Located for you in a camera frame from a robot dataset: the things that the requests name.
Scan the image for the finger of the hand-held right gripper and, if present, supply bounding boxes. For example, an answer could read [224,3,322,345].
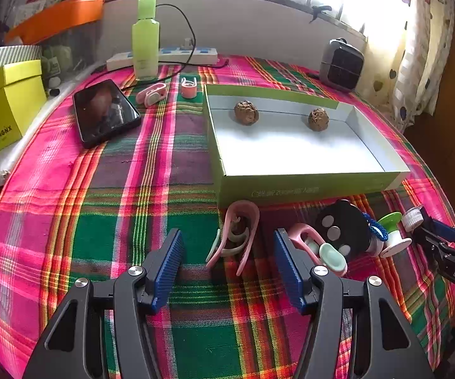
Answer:
[421,207,455,241]
[411,231,449,259]

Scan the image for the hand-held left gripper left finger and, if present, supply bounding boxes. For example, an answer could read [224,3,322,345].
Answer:
[22,228,185,379]

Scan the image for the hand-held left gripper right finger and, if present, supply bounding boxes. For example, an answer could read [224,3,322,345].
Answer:
[273,228,435,379]

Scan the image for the white bottle cap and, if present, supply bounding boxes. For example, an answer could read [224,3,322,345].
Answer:
[402,205,425,230]

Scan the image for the pink clip with mint pad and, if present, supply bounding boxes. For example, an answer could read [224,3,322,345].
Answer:
[288,223,348,278]

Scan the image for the green and white spool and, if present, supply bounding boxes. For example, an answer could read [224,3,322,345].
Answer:
[369,211,413,259]

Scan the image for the black plastic device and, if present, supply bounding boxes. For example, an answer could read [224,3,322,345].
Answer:
[315,199,372,261]

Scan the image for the pink clip with curved arms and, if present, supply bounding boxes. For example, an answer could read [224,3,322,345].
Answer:
[206,201,260,278]

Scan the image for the green cardboard box tray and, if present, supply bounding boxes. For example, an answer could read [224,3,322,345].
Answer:
[203,84,411,209]

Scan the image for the blue orange toy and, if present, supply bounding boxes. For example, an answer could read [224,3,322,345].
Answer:
[362,212,390,243]

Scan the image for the plaid tablecloth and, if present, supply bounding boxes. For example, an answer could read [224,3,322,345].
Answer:
[0,55,455,379]

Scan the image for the brown walnut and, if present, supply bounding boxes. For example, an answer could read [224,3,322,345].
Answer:
[307,108,330,131]
[234,100,259,126]

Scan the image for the black smartphone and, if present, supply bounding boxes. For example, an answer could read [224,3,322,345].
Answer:
[72,79,142,149]

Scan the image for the small pink clip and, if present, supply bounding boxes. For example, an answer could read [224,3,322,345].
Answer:
[180,76,197,99]

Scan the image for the patterned curtain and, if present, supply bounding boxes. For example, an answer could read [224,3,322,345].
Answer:
[365,0,455,131]

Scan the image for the grey space heater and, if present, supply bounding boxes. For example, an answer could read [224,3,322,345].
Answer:
[319,38,365,93]

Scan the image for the white power strip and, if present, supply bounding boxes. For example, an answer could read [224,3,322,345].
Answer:
[106,45,219,72]

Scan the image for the green plastic bottle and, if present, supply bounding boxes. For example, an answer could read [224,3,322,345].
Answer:
[132,0,160,81]

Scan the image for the yellow cardboard box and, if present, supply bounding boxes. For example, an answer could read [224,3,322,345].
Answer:
[0,60,48,166]

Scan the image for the clear plastic storage bin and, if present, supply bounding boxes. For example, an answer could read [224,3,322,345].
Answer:
[40,20,106,87]

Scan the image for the black window latch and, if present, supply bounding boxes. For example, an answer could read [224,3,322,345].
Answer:
[310,5,333,22]

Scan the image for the striped cardboard box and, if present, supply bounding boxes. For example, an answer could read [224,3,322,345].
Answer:
[0,45,44,75]

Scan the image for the orange box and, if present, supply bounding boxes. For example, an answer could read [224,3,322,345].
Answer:
[3,0,105,46]

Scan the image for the black charger cable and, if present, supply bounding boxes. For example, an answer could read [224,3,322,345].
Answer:
[154,3,197,66]

